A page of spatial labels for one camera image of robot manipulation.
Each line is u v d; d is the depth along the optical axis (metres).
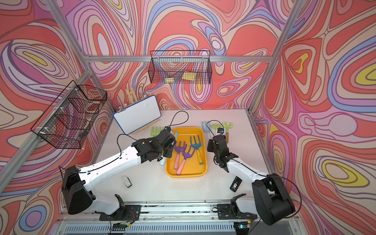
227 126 1.10
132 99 0.91
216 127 0.80
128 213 0.73
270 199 0.42
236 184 0.79
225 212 0.73
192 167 0.89
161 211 0.75
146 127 1.08
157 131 1.08
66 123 0.74
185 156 0.93
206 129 1.06
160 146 0.58
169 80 0.82
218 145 0.67
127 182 0.82
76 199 0.40
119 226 0.71
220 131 0.77
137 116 0.87
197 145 0.99
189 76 0.90
